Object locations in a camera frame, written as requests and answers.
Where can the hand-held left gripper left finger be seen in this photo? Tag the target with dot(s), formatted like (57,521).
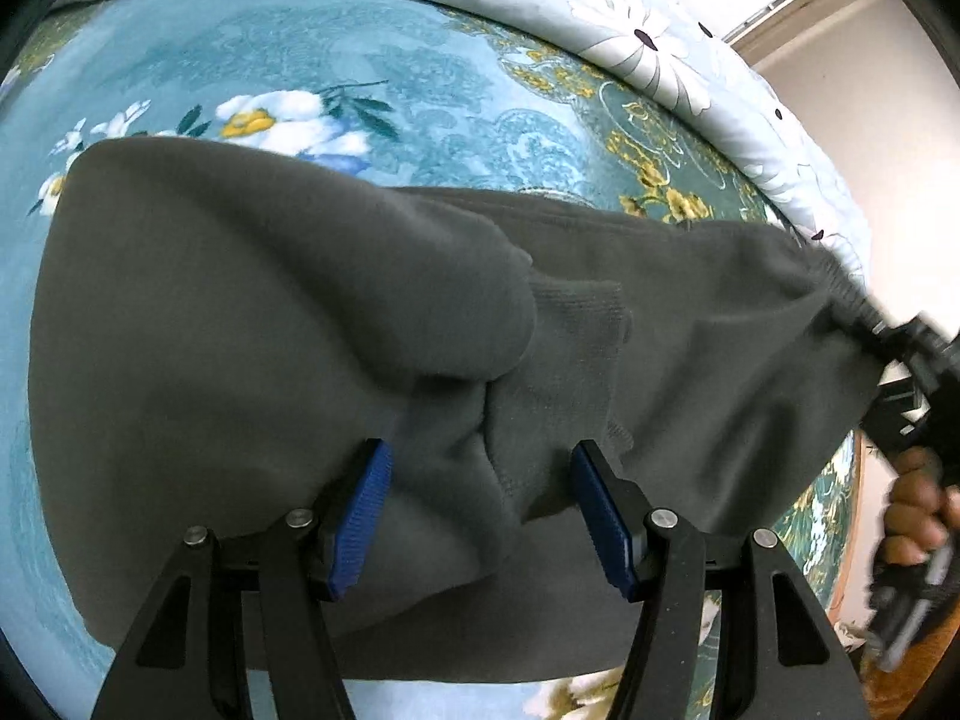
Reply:
(364,517)

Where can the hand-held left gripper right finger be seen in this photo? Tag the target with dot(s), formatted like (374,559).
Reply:
(604,525)

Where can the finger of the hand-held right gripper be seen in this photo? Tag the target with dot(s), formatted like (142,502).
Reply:
(874,319)

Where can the dark grey hoodie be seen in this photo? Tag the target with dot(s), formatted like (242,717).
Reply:
(225,315)

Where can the person's right hand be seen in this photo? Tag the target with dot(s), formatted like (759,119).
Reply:
(911,517)

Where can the teal floral blanket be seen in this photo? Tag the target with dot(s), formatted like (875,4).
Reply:
(450,90)

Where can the wooden bed frame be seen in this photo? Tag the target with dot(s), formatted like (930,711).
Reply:
(866,510)

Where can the white metal rail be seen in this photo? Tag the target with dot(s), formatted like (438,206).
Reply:
(780,0)

